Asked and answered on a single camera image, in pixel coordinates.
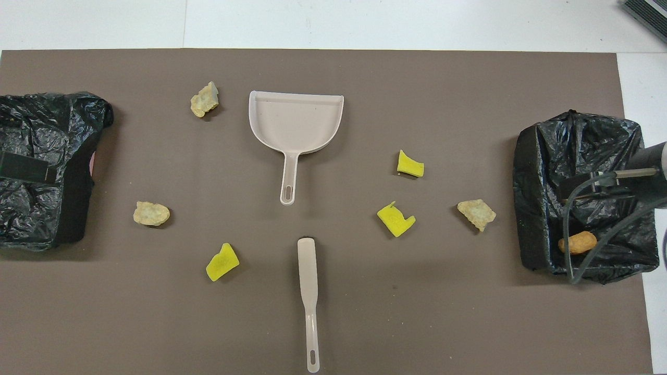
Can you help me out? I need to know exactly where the black bag-lined bin with trash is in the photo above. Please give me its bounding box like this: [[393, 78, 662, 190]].
[[513, 109, 661, 285]]

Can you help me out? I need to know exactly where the beige plastic dustpan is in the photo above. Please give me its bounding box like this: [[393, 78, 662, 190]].
[[248, 91, 345, 206]]

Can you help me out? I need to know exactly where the oval beige bread chunk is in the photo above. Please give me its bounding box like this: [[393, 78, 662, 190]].
[[133, 201, 171, 227]]

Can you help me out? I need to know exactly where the dark grey ribbed device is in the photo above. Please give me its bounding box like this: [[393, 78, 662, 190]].
[[620, 0, 667, 45]]

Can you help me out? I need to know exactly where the orange-brown bread nugget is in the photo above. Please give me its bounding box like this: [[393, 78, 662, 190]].
[[558, 231, 598, 255]]

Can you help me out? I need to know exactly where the notched yellow sponge piece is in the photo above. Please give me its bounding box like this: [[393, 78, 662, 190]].
[[377, 201, 416, 238]]

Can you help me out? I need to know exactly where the brown table mat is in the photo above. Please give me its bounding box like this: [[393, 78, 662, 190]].
[[0, 48, 654, 375]]

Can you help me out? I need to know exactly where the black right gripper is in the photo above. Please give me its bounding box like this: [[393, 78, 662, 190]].
[[562, 141, 667, 210]]

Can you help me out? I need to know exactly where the beige brush with black bristles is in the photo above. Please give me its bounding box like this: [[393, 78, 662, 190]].
[[297, 237, 320, 373]]

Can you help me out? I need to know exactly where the empty black bag-lined trash bin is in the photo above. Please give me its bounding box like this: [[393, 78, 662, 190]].
[[0, 92, 114, 252]]

